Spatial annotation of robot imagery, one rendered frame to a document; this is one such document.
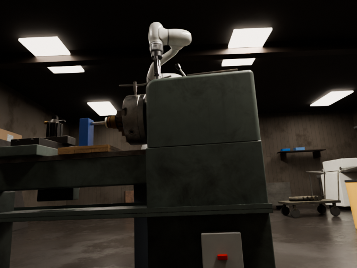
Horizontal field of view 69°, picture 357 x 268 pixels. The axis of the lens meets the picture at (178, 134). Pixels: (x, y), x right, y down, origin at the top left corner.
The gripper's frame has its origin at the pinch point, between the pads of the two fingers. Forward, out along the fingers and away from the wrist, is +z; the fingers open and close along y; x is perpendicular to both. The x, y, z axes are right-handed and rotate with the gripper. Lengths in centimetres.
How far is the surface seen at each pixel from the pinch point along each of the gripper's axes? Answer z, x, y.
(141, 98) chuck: 15.8, -7.1, 14.4
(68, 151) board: 45, -48, 20
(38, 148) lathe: 43, -65, 24
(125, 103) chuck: 18.4, -16.3, 16.0
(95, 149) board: 45, -33, 20
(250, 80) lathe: 14, 55, 24
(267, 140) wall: -76, 230, -783
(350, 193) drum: 88, 213, -231
